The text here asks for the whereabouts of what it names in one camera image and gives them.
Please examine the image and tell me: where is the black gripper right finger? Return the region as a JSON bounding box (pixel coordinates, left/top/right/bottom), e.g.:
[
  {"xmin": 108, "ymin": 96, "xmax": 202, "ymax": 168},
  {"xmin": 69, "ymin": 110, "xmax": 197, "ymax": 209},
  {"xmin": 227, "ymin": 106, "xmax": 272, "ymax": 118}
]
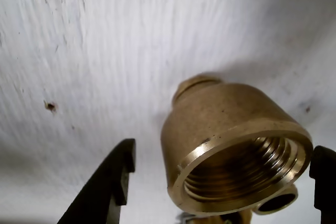
[{"xmin": 309, "ymin": 144, "xmax": 336, "ymax": 224}]

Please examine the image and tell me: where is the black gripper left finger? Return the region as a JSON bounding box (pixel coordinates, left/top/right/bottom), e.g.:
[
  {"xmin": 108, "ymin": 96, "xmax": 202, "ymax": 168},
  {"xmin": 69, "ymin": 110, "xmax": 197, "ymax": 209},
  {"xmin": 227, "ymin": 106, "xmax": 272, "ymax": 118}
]
[{"xmin": 56, "ymin": 138, "xmax": 137, "ymax": 224}]

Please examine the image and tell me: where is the small brass threaded nipple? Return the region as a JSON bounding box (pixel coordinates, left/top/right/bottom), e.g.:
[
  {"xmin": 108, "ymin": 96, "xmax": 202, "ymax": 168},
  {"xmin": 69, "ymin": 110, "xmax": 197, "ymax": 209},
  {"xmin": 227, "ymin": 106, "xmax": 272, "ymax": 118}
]
[{"xmin": 256, "ymin": 184, "xmax": 299, "ymax": 213}]

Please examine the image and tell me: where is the white painted plywood board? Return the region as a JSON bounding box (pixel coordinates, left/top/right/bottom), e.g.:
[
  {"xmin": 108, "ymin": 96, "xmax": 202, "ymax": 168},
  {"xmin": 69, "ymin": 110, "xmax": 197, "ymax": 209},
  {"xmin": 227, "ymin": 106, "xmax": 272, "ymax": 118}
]
[{"xmin": 0, "ymin": 0, "xmax": 336, "ymax": 224}]

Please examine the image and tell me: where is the brass hose barb reducer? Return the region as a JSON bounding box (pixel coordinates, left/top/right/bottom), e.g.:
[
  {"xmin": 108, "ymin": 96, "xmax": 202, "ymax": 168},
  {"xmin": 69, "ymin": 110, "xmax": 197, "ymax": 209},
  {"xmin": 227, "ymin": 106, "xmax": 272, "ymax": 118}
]
[{"xmin": 160, "ymin": 75, "xmax": 314, "ymax": 216}]

